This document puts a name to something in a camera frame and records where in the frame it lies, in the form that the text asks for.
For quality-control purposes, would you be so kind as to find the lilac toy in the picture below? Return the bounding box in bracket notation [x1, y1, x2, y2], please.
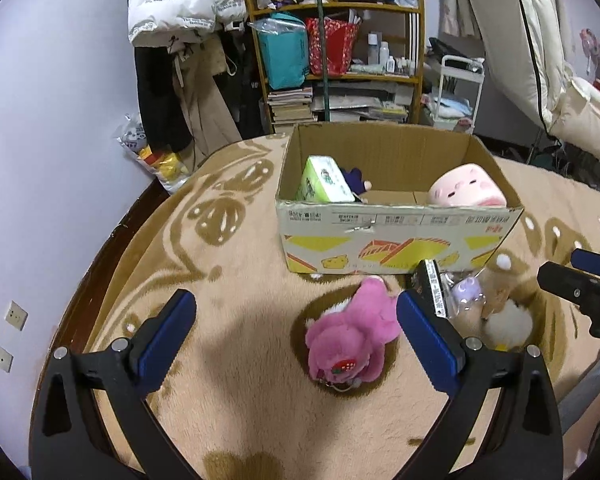
[447, 272, 486, 321]

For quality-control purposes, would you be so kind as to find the group of white cosmetic bottles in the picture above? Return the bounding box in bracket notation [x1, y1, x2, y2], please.
[367, 32, 416, 75]

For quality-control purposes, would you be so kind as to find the teal bag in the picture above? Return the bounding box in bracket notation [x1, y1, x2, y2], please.
[252, 12, 308, 90]

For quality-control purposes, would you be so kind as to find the black packet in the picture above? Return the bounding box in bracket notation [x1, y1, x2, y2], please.
[411, 259, 448, 318]

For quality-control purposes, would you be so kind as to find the cream padded chair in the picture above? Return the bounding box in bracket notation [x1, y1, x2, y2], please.
[452, 0, 600, 163]

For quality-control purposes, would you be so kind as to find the dark wooden bed frame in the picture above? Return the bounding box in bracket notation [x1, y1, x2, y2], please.
[50, 177, 173, 361]

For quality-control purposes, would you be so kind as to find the clear bag of snacks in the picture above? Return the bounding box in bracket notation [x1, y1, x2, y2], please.
[115, 112, 191, 193]

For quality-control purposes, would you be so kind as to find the green pole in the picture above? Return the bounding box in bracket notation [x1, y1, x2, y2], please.
[307, 0, 332, 123]

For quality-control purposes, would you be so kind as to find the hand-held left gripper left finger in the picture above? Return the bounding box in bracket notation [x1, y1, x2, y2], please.
[28, 289, 198, 480]

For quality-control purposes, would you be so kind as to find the light blue cloth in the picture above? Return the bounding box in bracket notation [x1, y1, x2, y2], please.
[430, 95, 473, 118]

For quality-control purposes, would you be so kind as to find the pink bear plush toy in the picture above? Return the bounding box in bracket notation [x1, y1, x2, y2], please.
[305, 276, 403, 395]

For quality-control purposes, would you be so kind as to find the person's right forearm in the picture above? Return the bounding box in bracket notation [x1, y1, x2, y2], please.
[557, 355, 600, 480]

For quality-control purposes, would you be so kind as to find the wooden shelf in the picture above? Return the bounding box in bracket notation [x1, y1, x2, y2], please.
[240, 0, 426, 126]

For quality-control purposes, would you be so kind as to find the white round plush toy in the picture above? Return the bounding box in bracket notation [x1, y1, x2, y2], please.
[481, 300, 535, 352]

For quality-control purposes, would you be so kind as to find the pink square plush toy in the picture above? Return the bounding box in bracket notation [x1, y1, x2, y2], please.
[428, 162, 508, 207]

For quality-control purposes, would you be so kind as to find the red patterned bag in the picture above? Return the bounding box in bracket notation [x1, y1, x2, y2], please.
[305, 16, 361, 77]

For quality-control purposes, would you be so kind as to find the black coat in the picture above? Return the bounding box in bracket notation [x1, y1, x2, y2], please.
[134, 46, 193, 153]

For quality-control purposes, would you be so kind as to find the printed cardboard box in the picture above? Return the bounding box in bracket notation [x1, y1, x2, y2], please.
[275, 122, 525, 276]

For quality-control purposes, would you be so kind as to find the beige coat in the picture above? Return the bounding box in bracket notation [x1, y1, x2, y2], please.
[172, 35, 243, 156]

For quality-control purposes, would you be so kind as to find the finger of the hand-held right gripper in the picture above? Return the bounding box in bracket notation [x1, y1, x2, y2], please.
[570, 247, 600, 279]
[537, 260, 600, 312]

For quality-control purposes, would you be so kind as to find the dark hanging garment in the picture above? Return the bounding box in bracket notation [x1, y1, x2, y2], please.
[220, 30, 271, 138]

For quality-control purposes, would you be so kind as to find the black bag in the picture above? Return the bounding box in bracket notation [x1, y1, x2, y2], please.
[427, 37, 473, 61]

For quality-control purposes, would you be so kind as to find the pile of books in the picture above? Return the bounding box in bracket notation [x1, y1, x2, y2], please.
[266, 80, 415, 126]

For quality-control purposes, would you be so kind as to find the white trolley cart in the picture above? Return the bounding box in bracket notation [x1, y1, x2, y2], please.
[425, 55, 486, 136]

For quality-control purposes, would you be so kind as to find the dark purple plush toy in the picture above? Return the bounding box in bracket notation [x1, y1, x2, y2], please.
[341, 167, 376, 204]

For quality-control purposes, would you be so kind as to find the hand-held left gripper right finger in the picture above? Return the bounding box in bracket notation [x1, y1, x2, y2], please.
[396, 290, 565, 480]

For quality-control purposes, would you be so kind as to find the white puffer jacket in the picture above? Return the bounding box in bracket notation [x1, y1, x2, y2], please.
[127, 0, 248, 48]

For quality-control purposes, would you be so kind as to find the green tissue pack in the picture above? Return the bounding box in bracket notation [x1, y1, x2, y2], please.
[295, 156, 357, 204]

